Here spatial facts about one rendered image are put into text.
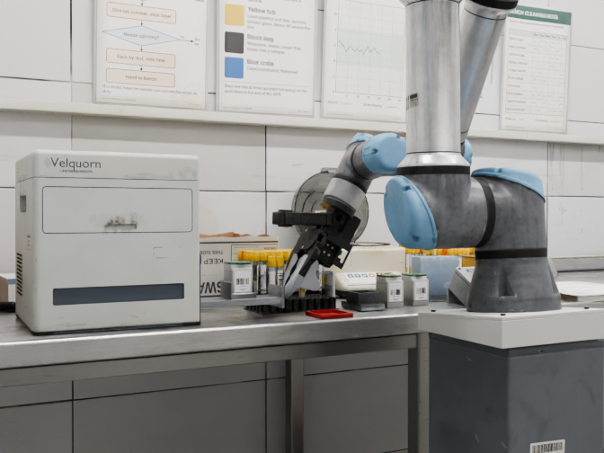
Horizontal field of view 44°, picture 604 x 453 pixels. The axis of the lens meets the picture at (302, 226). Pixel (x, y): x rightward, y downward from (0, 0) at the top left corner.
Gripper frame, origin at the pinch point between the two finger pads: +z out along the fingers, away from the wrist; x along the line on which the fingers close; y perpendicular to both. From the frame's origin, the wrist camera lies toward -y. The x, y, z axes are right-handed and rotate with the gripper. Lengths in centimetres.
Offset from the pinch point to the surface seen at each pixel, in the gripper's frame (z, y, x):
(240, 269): 1.2, -11.1, -2.3
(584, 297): -32, 64, -8
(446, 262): -25.2, 36.1, 7.2
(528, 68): -112, 69, 58
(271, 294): 1.8, -1.6, 1.0
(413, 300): -12.3, 28.8, 1.6
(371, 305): -6.0, 17.8, -1.8
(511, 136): -88, 73, 56
